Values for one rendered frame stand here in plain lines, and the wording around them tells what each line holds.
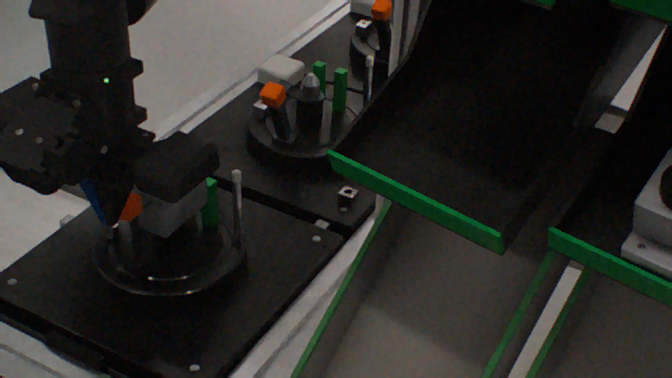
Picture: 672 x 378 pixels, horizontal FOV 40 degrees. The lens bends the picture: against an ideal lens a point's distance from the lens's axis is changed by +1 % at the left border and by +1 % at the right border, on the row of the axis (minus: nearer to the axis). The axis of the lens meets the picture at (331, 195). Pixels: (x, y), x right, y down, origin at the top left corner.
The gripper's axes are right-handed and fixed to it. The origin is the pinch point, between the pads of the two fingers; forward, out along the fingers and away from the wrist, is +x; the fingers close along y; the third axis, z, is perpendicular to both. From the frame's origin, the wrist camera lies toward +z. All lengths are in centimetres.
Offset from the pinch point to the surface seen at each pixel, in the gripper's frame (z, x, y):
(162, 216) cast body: -4.2, 4.6, 2.0
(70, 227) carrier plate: -6.0, 12.6, -11.1
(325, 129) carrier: -32.5, 10.5, 2.3
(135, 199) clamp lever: -2.3, 2.0, 0.9
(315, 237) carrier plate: -17.3, 12.4, 9.9
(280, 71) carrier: -40.9, 10.5, -8.8
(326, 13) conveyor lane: -64, 13, -15
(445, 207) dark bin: 1.8, -11.4, 29.0
